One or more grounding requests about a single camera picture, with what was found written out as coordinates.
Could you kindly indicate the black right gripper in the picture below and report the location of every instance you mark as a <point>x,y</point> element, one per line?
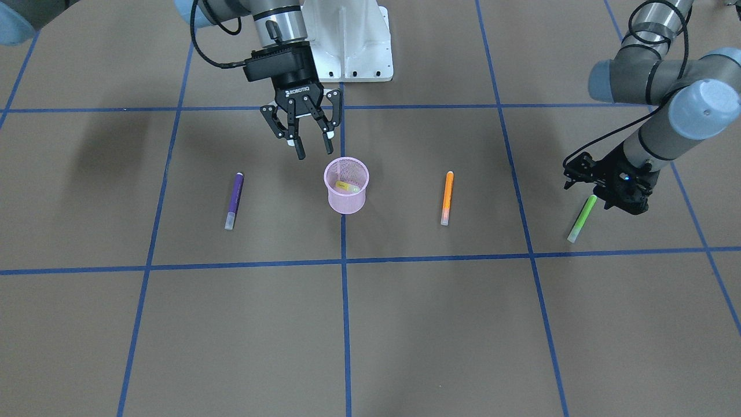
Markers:
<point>299,83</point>

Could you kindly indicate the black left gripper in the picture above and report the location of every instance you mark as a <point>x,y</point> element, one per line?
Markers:
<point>612,166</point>

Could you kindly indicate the green marker pen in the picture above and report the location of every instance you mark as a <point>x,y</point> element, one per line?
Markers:
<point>581,219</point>

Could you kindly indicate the yellow marker pen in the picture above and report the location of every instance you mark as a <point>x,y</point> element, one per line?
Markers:
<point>346,187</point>

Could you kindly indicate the purple marker pen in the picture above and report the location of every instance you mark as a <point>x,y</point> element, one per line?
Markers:
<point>234,199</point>

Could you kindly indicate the orange marker pen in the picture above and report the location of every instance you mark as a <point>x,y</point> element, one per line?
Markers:
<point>447,198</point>

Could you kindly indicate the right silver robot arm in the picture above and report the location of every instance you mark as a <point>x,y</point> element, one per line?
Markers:
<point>277,23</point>

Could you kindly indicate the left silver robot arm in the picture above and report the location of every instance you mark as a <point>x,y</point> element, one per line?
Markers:
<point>693,99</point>

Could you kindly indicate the pink mesh pen holder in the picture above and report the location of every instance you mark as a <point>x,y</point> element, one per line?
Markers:
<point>346,181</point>

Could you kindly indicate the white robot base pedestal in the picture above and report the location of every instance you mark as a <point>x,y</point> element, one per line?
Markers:
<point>350,41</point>

